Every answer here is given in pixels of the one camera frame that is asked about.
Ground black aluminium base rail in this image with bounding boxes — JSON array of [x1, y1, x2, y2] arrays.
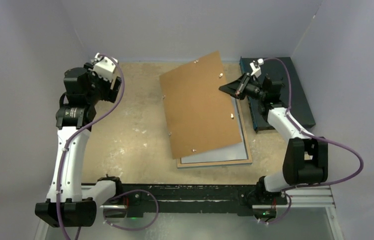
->
[[80, 178, 336, 220]]

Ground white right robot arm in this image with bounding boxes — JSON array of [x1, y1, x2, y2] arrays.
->
[[233, 73, 328, 204]]

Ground brown backing board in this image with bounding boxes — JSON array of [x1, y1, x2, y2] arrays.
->
[[159, 51, 242, 159]]

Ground dark grey flat box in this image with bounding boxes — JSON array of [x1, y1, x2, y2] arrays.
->
[[239, 57, 316, 132]]

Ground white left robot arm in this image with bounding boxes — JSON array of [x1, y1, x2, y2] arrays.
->
[[34, 63, 252, 229]]

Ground blue wooden picture frame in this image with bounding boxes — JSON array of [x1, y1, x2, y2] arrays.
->
[[177, 98, 253, 169]]

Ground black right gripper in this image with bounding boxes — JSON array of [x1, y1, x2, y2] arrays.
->
[[219, 72, 267, 101]]

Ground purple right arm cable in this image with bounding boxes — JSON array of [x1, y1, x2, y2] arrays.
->
[[256, 57, 365, 226]]

